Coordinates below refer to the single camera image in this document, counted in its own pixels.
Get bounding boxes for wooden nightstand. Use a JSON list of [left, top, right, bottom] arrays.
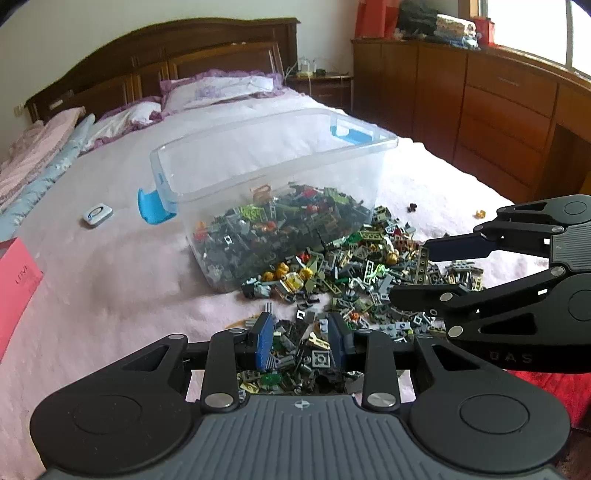
[[285, 73, 356, 114]]

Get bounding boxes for clear plastic storage bin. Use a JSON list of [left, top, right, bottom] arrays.
[[137, 107, 400, 292]]

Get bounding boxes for red bag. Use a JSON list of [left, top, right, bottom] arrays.
[[353, 0, 402, 40]]

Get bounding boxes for pile of toy bricks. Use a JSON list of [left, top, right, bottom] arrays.
[[225, 205, 486, 396]]

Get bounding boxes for folded light blue blanket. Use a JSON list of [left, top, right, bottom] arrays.
[[0, 113, 97, 228]]

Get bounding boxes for folded clothes on cabinet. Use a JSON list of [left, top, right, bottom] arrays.
[[396, 0, 440, 38]]

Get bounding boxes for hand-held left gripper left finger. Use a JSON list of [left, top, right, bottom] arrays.
[[117, 312, 279, 411]]

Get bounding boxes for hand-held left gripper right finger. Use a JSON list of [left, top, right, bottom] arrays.
[[327, 312, 476, 411]]

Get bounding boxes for white pillow with purple frill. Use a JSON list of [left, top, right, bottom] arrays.
[[159, 69, 288, 112], [82, 96, 163, 151]]

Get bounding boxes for bed with pink bedspread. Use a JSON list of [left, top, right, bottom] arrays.
[[0, 85, 591, 480]]

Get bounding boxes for red box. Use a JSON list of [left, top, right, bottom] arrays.
[[472, 17, 498, 47]]

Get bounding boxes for pink paper sheet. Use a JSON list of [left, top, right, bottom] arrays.
[[0, 237, 45, 363]]

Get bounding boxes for folded pink blanket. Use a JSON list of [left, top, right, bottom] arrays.
[[0, 106, 87, 210]]

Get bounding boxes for red cloth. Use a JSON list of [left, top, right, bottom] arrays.
[[505, 368, 591, 431]]

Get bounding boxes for stack of folded cloths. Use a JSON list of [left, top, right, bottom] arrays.
[[434, 14, 481, 48]]

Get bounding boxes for window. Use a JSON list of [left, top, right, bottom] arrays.
[[478, 0, 591, 78]]

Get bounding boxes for toy bricks heap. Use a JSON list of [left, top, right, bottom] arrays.
[[191, 182, 375, 291]]

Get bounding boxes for chargers and cables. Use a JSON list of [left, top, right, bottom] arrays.
[[285, 56, 352, 79]]

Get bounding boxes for wooden headboard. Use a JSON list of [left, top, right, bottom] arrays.
[[24, 17, 302, 124]]

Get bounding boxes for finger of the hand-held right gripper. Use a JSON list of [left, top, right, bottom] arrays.
[[389, 264, 568, 342], [424, 196, 568, 265]]

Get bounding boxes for small white blue device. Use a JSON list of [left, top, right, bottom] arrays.
[[82, 203, 114, 227]]

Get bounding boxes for wooden cabinet with drawers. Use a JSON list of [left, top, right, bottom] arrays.
[[351, 37, 591, 205]]

